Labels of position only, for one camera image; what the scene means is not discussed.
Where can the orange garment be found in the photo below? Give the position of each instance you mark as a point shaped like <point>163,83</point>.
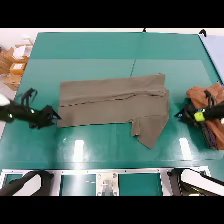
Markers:
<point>200,95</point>

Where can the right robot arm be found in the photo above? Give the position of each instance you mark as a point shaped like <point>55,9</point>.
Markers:
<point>213,111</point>

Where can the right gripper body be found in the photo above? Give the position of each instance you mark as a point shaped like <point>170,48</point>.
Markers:
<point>187,116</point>

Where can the dark striped garment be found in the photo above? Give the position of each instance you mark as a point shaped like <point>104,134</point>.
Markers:
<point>209,135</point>

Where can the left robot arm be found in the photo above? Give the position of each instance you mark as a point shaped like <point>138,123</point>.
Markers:
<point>16,112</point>

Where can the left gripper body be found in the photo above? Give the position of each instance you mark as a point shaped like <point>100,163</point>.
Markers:
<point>43,116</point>

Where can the cardboard boxes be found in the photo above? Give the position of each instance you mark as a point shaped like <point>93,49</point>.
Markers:
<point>15,65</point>

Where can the brown garment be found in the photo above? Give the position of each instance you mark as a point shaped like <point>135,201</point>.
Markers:
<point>113,100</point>

